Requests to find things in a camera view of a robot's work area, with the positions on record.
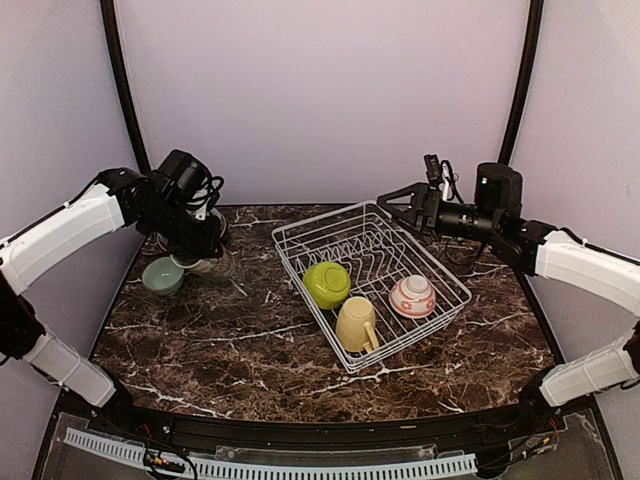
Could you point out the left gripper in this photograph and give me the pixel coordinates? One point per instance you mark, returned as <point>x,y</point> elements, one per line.
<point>208,246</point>

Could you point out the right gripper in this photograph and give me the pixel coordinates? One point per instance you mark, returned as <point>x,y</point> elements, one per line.
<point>423,194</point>

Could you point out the teal patterned mug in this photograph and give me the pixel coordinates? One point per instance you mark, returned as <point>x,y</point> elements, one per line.
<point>216,270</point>

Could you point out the light teal bowl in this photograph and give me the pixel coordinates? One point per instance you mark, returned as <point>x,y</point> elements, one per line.
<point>163,277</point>

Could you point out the lime green bowl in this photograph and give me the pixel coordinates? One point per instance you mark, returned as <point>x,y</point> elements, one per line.
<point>328,283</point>

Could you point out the yellow mug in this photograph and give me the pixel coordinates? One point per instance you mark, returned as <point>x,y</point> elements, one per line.
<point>355,327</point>

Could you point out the light teal plate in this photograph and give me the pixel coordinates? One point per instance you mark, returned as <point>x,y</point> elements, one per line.
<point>214,212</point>

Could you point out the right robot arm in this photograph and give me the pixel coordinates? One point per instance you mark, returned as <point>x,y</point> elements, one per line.
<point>536,248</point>

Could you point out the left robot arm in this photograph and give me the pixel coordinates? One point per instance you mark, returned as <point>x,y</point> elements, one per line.
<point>50,270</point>

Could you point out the pink and white cup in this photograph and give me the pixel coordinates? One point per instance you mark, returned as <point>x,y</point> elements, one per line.
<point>413,297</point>

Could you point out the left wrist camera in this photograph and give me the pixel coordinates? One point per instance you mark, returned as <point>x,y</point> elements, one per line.
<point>206,197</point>

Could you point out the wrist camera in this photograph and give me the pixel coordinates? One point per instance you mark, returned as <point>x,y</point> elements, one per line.
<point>206,197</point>
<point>441,176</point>

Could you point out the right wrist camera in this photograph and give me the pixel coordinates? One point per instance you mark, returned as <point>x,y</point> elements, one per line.
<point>441,176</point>

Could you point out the white wire dish rack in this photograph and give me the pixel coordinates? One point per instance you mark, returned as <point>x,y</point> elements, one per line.
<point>376,254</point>

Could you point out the black front rail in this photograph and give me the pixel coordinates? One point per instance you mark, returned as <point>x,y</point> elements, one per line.
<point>494,434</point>

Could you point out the right black frame post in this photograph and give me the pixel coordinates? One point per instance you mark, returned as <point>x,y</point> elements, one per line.
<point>527,61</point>

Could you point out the black frame post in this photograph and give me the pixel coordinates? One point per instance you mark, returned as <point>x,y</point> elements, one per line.
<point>527,61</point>
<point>119,71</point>

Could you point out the left black frame post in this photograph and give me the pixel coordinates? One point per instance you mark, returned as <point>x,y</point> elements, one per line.
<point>119,71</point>

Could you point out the white slotted cable duct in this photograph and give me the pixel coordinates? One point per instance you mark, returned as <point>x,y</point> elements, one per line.
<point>248,463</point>

